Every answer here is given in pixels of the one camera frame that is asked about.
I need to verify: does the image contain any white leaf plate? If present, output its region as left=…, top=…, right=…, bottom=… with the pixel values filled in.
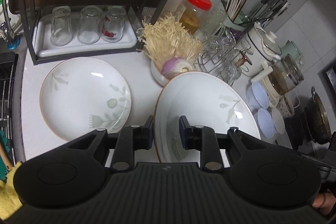
left=154, top=72, right=261, bottom=162
left=39, top=57, right=131, bottom=141

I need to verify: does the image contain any light blue bowl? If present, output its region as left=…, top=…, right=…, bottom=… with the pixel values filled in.
left=246, top=82, right=269, bottom=111
left=253, top=108, right=276, bottom=139

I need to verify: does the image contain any white ceramic bowl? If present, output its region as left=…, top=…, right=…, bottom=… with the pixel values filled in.
left=270, top=108, right=285, bottom=135

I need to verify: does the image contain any person right hand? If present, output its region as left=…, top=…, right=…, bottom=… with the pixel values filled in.
left=312, top=192, right=336, bottom=215

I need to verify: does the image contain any bowl with dark spices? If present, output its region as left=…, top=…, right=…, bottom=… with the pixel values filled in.
left=276, top=95, right=301, bottom=118

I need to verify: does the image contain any glass health kettle with base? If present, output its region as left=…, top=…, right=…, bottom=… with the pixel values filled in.
left=260, top=54, right=304, bottom=108

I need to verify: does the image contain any bowl with enoki and onion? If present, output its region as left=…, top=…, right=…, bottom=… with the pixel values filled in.
left=138, top=14, right=204, bottom=86

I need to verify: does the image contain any white electric cooker pot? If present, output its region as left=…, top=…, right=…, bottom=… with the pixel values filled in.
left=237, top=22, right=282, bottom=77

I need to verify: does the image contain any black wok with lid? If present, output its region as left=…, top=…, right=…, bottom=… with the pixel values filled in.
left=304, top=86, right=332, bottom=144

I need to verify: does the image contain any green chopstick holder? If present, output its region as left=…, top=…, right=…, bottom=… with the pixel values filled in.
left=223, top=0, right=247, bottom=32

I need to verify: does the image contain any red lid glass jar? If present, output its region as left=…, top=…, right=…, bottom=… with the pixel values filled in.
left=175, top=0, right=213, bottom=35

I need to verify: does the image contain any mint green electric kettle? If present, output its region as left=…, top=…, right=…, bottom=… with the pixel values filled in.
left=281, top=40, right=305, bottom=69

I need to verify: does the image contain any white tray with glasses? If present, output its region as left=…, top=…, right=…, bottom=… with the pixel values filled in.
left=34, top=6, right=138, bottom=58

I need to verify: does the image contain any yellow dish cloth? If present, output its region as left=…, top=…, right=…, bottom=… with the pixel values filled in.
left=0, top=161, right=22, bottom=220

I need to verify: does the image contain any hanging utensil rack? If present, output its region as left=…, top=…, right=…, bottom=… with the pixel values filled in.
left=245, top=0, right=288, bottom=23

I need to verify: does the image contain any wire glass cup rack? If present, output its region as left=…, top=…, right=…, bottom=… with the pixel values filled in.
left=197, top=29, right=252, bottom=86

